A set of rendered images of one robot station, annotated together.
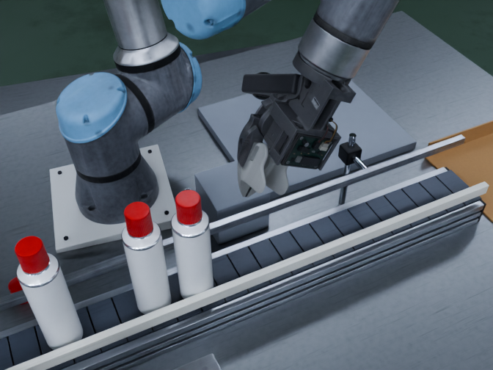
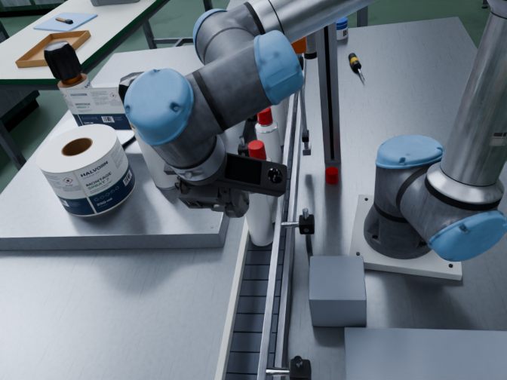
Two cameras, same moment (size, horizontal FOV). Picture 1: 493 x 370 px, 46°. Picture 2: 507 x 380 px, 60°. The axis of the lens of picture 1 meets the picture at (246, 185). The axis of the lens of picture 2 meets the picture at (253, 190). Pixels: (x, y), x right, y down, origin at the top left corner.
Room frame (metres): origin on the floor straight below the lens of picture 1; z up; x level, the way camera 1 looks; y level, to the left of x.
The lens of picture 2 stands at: (0.95, -0.42, 1.58)
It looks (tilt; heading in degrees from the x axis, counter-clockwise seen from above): 41 degrees down; 131
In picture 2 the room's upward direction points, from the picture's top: 12 degrees counter-clockwise
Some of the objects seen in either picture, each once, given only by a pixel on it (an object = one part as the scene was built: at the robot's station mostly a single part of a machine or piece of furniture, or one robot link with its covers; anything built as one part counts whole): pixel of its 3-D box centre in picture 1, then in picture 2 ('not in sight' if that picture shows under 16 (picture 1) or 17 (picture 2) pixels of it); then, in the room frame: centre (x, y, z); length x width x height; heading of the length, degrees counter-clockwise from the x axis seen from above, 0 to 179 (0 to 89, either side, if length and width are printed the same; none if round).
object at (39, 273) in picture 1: (48, 295); (269, 145); (0.45, 0.26, 0.98); 0.05 x 0.05 x 0.20
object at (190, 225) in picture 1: (192, 249); (256, 204); (0.52, 0.08, 0.98); 0.05 x 0.05 x 0.20
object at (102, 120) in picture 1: (100, 122); (408, 173); (0.77, 0.24, 1.01); 0.13 x 0.12 x 0.14; 140
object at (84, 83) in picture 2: not in sight; (76, 90); (-0.21, 0.24, 1.04); 0.09 x 0.09 x 0.29
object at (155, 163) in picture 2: not in sight; (153, 132); (0.18, 0.15, 1.03); 0.09 x 0.09 x 0.30
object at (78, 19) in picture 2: not in sight; (65, 21); (-1.54, 1.11, 0.81); 0.32 x 0.24 x 0.01; 2
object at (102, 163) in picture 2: not in sight; (88, 169); (0.02, 0.04, 0.95); 0.20 x 0.20 x 0.14
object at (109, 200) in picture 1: (112, 175); (400, 216); (0.77, 0.24, 0.89); 0.15 x 0.15 x 0.10
